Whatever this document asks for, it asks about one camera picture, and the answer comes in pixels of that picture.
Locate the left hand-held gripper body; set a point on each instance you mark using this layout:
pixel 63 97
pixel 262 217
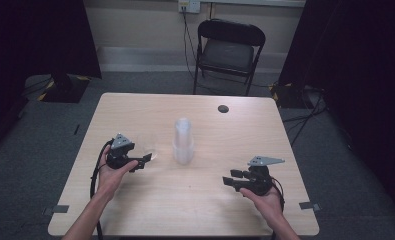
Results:
pixel 120 156

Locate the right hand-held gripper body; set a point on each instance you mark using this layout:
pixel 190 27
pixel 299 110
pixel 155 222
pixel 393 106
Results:
pixel 261 180

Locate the clear plastic drinking cup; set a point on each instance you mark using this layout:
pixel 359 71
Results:
pixel 148 146

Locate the stack of clear cups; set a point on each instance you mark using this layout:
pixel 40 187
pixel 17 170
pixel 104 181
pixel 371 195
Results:
pixel 183 143

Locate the person's left hand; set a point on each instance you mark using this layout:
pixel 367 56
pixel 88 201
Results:
pixel 110 180

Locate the person's right hand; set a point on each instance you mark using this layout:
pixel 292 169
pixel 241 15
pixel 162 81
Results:
pixel 270 205

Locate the grey tape strip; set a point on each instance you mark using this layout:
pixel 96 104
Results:
pixel 60 209
pixel 307 205

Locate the black round table grommet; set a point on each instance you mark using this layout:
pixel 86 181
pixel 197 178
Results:
pixel 223 108

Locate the black stand base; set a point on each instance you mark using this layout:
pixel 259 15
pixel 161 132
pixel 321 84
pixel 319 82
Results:
pixel 66 89
pixel 291 96

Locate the black folding chair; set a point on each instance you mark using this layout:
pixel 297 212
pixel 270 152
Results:
pixel 226 53

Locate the dark curtain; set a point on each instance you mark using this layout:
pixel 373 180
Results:
pixel 28 43
pixel 361 83

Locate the white wall socket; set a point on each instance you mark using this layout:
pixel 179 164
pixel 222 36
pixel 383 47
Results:
pixel 189 5

